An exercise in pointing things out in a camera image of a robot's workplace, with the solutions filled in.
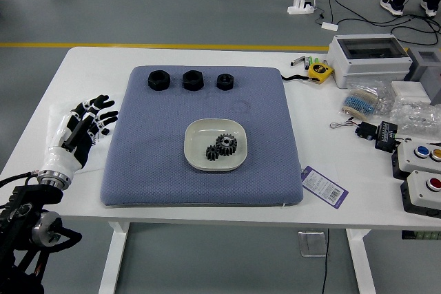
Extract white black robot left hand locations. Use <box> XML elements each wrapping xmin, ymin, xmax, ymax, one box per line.
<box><xmin>38</xmin><ymin>94</ymin><xmax>120</xmax><ymax>177</ymax></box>

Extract small black gear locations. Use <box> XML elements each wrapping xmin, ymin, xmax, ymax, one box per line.
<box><xmin>205</xmin><ymin>145</ymin><xmax>221</xmax><ymax>163</ymax></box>

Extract big black gear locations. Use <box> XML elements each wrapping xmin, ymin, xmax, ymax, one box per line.
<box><xmin>215</xmin><ymin>133</ymin><xmax>238</xmax><ymax>157</ymax></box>

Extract large black hex nut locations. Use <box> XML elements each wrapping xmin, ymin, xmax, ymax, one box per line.
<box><xmin>182</xmin><ymin>70</ymin><xmax>205</xmax><ymax>92</ymax></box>
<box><xmin>147</xmin><ymin>70</ymin><xmax>171</xmax><ymax>92</ymax></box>

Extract small black hex nut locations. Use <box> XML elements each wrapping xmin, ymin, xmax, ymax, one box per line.
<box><xmin>216</xmin><ymin>73</ymin><xmax>235</xmax><ymax>92</ymax></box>

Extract blue yellow button box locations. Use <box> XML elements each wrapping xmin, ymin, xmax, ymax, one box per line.
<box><xmin>391</xmin><ymin>140</ymin><xmax>441</xmax><ymax>180</ymax></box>

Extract red button box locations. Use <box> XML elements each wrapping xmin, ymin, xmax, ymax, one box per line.
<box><xmin>400</xmin><ymin>169</ymin><xmax>441</xmax><ymax>219</ymax></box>

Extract small grey box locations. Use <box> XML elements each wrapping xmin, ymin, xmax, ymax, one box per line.
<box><xmin>403</xmin><ymin>47</ymin><xmax>441</xmax><ymax>104</ymax></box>

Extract clear printed plastic bag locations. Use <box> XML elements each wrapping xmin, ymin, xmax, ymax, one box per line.
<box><xmin>46</xmin><ymin>99</ymin><xmax>121</xmax><ymax>174</ymax></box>

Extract blue-grey cushion mat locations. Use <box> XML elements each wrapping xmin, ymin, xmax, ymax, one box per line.
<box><xmin>100</xmin><ymin>65</ymin><xmax>305</xmax><ymax>207</ymax></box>

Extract white table leg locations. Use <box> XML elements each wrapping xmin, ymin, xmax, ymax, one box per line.
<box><xmin>98</xmin><ymin>221</ymin><xmax>131</xmax><ymax>294</ymax></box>
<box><xmin>346</xmin><ymin>229</ymin><xmax>376</xmax><ymax>294</ymax></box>

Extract white square dish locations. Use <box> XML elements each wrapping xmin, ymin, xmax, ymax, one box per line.
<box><xmin>182</xmin><ymin>118</ymin><xmax>247</xmax><ymax>171</ymax></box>

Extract purple white tag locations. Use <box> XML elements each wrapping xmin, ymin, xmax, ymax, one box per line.
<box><xmin>300</xmin><ymin>165</ymin><xmax>349</xmax><ymax>209</ymax></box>

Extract silver floor plate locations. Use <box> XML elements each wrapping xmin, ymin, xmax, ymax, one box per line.
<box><xmin>298</xmin><ymin>231</ymin><xmax>327</xmax><ymax>258</ymax></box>

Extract yellow tape measure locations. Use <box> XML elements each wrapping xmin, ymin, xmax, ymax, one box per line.
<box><xmin>307</xmin><ymin>62</ymin><xmax>334</xmax><ymax>83</ymax></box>

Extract white power strip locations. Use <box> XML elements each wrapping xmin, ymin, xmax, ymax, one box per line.
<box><xmin>287</xmin><ymin>0</ymin><xmax>316</xmax><ymax>16</ymax></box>

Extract blue resistor strip roll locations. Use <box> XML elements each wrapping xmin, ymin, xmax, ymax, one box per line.
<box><xmin>340</xmin><ymin>87</ymin><xmax>380</xmax><ymax>117</ymax></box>

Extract black electronic module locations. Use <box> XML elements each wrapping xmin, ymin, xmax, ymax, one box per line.
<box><xmin>355</xmin><ymin>121</ymin><xmax>379</xmax><ymax>142</ymax></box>

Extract black module with green lights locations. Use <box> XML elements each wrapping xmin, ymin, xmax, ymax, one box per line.
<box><xmin>374</xmin><ymin>120</ymin><xmax>400</xmax><ymax>152</ymax></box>

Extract clear bag of parts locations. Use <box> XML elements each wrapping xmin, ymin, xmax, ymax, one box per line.
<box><xmin>346</xmin><ymin>79</ymin><xmax>396</xmax><ymax>116</ymax></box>

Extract white foam block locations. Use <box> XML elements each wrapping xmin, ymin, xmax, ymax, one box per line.
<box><xmin>391</xmin><ymin>81</ymin><xmax>432</xmax><ymax>105</ymax></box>

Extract clear bubble wrap bag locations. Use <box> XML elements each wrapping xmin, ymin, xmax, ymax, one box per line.
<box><xmin>389</xmin><ymin>96</ymin><xmax>441</xmax><ymax>136</ymax></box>

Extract black green label strip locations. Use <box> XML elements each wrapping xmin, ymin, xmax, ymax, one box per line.
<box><xmin>401</xmin><ymin>230</ymin><xmax>441</xmax><ymax>240</ymax></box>

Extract black wrist strap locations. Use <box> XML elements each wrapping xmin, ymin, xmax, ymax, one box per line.
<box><xmin>280</xmin><ymin>74</ymin><xmax>313</xmax><ymax>83</ymax></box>

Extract thin white red wires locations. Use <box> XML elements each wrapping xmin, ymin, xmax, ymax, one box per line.
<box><xmin>329</xmin><ymin>118</ymin><xmax>359</xmax><ymax>130</ymax></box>

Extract black hanging cable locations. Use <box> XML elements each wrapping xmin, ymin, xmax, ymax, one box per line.
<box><xmin>321</xmin><ymin>228</ymin><xmax>331</xmax><ymax>294</ymax></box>

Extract grey enclosure with clear lid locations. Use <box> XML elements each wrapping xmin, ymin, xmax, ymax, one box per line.
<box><xmin>326</xmin><ymin>34</ymin><xmax>413</xmax><ymax>90</ymax></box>

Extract black floor cable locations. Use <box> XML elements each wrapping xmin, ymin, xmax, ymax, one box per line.
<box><xmin>308</xmin><ymin>0</ymin><xmax>441</xmax><ymax>47</ymax></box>

